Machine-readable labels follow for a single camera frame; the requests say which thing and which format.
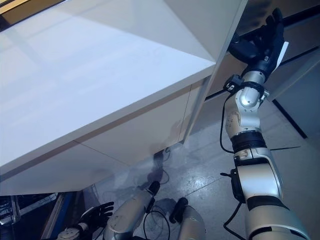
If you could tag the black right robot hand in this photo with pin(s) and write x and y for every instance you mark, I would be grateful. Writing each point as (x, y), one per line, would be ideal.
(271, 50)

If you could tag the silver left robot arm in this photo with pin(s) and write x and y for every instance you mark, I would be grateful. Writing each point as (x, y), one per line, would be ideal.
(70, 233)

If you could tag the silver robot leg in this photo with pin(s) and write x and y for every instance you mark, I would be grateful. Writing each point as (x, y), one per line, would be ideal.
(125, 217)
(192, 225)

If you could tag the silver left robot leg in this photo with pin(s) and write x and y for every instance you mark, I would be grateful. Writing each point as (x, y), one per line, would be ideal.
(125, 217)

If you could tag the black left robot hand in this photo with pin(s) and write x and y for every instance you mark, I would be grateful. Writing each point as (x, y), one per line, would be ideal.
(96, 216)

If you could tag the tall white cabinet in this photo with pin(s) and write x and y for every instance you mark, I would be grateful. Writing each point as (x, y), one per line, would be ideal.
(200, 25)

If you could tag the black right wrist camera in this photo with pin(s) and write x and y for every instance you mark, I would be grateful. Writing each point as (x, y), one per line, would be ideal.
(233, 82)

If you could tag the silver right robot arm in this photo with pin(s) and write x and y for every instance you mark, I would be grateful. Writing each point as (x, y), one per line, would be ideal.
(262, 180)

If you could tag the dark framed orange window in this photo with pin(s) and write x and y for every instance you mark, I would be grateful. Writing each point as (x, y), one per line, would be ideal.
(3, 15)

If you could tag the white counter cabinet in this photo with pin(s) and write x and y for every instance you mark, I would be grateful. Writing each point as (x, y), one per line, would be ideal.
(75, 87)

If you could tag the silver right robot leg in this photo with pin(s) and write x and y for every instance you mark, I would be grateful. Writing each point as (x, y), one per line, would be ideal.
(192, 225)

